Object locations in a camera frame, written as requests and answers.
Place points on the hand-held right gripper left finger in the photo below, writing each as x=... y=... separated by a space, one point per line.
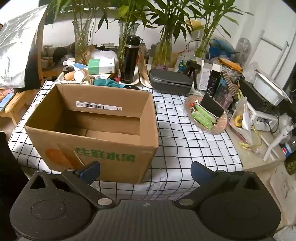
x=91 y=170

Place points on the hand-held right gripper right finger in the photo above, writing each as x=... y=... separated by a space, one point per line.
x=198 y=172

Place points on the brown cardboard box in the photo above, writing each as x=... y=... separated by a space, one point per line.
x=57 y=109

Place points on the teal cloth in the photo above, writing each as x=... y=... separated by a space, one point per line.
x=104 y=82

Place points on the bundle of green packets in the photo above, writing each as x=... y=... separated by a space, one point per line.
x=204 y=117

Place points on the yellow tape measure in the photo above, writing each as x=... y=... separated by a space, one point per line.
x=238 y=121

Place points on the black sponge block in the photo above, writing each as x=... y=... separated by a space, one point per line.
x=211 y=105

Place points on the pink liquid bottle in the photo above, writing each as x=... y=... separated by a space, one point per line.
x=227 y=100

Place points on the white plastic stand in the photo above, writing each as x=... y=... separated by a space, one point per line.
x=272 y=143

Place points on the white plastic device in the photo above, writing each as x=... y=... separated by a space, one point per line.
x=261 y=117

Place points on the blue carton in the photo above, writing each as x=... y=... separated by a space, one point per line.
x=223 y=87

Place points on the black carton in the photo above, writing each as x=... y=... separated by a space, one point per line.
x=214 y=81

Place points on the cola bottle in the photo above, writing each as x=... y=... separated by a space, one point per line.
x=288 y=148

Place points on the black device box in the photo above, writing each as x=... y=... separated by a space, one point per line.
x=249 y=92

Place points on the white carton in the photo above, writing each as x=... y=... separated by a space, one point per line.
x=204 y=76

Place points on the brown egg-shaped object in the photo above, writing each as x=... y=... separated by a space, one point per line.
x=69 y=76

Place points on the grey zip case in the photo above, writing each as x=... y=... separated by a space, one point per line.
x=168 y=80

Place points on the black tape roll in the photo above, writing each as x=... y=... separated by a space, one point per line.
x=68 y=69

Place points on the green white tissue box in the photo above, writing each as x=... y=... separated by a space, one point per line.
x=101 y=66

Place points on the white blue tube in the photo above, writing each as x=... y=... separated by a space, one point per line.
x=74 y=64

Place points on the small black tripod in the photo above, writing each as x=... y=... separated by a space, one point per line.
x=193 y=64

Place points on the white plastic tub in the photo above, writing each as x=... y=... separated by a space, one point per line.
x=268 y=89

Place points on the white printed gift bag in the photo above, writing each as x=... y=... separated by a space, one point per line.
x=182 y=64

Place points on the smartphone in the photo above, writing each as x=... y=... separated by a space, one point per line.
x=5 y=100

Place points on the orange cloth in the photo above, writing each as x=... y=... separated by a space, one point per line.
x=230 y=64

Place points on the brown paper bag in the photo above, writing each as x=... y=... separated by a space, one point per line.
x=143 y=69

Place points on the black thermos bottle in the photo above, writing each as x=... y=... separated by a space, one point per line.
x=129 y=62

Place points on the white plastic bag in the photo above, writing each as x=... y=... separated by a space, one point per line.
x=104 y=55

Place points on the black round object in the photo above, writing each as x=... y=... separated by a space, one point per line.
x=59 y=54

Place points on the glass vase with bamboo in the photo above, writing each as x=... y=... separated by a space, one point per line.
x=203 y=47
x=123 y=37
x=163 y=51
x=81 y=41

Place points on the blue bag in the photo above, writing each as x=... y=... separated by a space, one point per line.
x=222 y=46

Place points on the silver foil bag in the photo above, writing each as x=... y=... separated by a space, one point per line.
x=16 y=51

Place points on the white metal rack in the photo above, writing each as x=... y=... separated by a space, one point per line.
x=285 y=53

